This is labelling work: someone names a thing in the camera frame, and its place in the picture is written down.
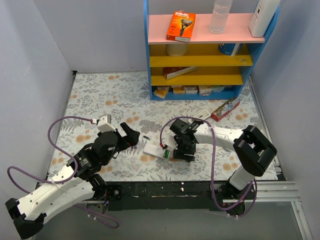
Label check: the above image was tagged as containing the white air conditioner remote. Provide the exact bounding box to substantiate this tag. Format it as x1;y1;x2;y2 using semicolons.
194;110;212;120

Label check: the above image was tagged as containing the blue white can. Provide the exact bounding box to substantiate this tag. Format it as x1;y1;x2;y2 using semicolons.
218;43;243;56

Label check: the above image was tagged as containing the floral table mat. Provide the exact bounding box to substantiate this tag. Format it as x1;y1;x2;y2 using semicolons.
47;71;280;182

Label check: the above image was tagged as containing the white cup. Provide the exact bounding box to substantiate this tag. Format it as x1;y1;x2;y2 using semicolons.
165;44;188;57

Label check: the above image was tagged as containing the white remote with display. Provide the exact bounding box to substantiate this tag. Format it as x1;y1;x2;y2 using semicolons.
143;143;173;160

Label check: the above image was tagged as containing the red white carton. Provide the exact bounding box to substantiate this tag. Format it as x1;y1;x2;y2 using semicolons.
162;66;199;80

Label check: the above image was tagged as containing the red white toothpaste box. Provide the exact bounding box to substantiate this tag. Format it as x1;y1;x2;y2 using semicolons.
211;97;240;122

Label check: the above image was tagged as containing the orange razor box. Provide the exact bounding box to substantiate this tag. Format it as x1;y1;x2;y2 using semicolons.
166;11;196;43

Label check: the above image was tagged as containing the white rectangular device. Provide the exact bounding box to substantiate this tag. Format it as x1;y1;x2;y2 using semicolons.
248;0;281;38

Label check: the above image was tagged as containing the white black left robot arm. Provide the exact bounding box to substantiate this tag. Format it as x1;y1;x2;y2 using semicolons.
5;122;140;240

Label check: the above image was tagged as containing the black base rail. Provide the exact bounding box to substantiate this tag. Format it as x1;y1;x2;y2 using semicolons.
32;179;301;213

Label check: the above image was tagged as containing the clear plastic bottle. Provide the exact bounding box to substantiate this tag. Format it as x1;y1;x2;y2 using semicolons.
209;0;233;34

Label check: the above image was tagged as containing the green battery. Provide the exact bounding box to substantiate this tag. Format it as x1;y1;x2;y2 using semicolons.
163;149;170;159

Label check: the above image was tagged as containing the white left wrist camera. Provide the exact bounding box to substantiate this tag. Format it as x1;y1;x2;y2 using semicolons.
91;113;116;133

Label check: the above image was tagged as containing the yellow sponge pack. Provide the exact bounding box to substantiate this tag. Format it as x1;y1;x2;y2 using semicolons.
154;89;169;99

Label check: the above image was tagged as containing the blue shelf unit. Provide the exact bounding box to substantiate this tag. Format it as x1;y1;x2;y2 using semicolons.
143;0;280;101

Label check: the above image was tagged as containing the orange white sponge pack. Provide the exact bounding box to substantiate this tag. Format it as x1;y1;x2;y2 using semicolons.
172;86;186;95

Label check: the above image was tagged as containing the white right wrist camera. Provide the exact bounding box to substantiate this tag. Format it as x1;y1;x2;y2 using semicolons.
160;135;178;150

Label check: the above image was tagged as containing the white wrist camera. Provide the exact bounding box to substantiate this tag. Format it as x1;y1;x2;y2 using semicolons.
91;113;116;133
160;135;178;150

